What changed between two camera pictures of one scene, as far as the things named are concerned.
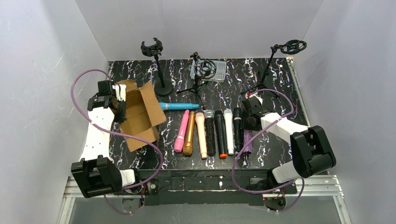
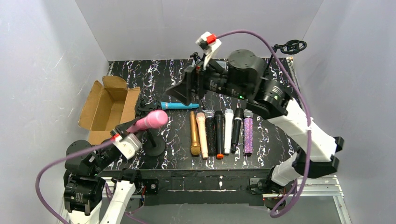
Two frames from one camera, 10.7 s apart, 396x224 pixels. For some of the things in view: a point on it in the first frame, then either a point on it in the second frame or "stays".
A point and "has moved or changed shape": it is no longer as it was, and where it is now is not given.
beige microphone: (200, 119) stays
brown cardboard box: (144, 113) has moved or changed shape
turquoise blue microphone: (164, 106) stays
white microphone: (228, 116) stays
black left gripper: (120, 104) -> (120, 132)
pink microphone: (179, 143) -> (154, 119)
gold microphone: (188, 148) has moved or changed shape
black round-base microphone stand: (164, 87) -> (153, 145)
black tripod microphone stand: (291, 46) stays
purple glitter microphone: (247, 136) stays
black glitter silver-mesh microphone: (209, 116) stays
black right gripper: (247, 114) -> (195, 85)
